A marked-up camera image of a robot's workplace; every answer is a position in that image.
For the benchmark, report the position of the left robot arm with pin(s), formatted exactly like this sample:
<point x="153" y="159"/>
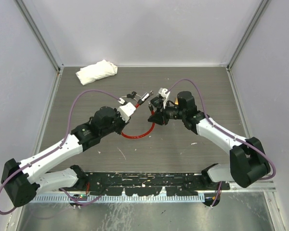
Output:
<point x="24" y="180"/>

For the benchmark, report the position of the aluminium frame rail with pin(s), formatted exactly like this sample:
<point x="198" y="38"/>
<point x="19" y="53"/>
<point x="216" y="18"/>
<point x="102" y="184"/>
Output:
<point x="259" y="186"/>

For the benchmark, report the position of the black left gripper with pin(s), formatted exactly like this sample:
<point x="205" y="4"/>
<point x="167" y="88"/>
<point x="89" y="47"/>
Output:
<point x="123" y="122"/>

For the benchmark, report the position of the white cloth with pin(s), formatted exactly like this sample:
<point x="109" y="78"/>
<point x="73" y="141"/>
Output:
<point x="97" y="71"/>

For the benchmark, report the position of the blue slotted cable duct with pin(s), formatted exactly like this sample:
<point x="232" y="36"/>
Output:
<point x="162" y="198"/>

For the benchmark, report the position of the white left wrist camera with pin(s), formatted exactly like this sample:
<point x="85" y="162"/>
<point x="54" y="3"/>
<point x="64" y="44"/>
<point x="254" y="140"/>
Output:
<point x="126" y="111"/>

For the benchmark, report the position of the black padlock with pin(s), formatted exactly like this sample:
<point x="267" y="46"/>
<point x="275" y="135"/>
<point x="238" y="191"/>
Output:
<point x="156" y="102"/>

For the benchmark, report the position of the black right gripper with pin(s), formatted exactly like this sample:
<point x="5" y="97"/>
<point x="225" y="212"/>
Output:
<point x="159" y="118"/>

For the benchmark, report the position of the black-headed key bunch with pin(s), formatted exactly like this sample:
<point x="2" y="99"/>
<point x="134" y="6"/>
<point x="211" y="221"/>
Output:
<point x="132" y="95"/>

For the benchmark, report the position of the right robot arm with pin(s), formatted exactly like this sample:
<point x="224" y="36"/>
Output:
<point x="247" y="161"/>

